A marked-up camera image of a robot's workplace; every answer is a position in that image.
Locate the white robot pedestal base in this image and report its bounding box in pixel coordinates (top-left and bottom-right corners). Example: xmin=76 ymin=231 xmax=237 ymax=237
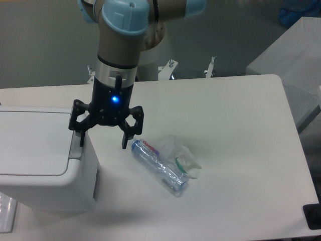
xmin=86 ymin=49 xmax=216 ymax=85

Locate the blue plastic bag background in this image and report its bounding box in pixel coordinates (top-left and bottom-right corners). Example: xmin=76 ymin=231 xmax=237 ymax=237
xmin=278 ymin=0 xmax=320 ymax=28

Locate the white covered box right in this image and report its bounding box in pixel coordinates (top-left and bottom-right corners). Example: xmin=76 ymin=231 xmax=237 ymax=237
xmin=246 ymin=17 xmax=320 ymax=133

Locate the crumpled clear plastic bag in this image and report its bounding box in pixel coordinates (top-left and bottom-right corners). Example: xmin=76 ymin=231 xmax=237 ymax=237
xmin=157 ymin=135 xmax=202 ymax=179

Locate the clear plastic sheet bottom left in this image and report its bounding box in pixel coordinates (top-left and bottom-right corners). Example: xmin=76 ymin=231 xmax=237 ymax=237
xmin=1 ymin=193 xmax=18 ymax=233

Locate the white trash can with lid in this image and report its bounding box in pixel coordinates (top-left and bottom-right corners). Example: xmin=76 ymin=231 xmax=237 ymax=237
xmin=1 ymin=106 xmax=100 ymax=212

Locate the black device at table edge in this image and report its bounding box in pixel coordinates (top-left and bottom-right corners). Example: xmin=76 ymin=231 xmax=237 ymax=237
xmin=303 ymin=203 xmax=320 ymax=230

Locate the clear plastic water bottle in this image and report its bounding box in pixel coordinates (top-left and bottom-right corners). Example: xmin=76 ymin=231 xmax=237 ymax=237
xmin=130 ymin=139 xmax=189 ymax=196

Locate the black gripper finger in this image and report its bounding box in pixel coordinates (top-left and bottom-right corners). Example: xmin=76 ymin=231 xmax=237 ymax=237
xmin=68 ymin=99 xmax=98 ymax=148
xmin=117 ymin=106 xmax=143 ymax=149

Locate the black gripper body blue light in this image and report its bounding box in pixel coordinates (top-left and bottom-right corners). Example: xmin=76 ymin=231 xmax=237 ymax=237
xmin=89 ymin=79 xmax=133 ymax=127

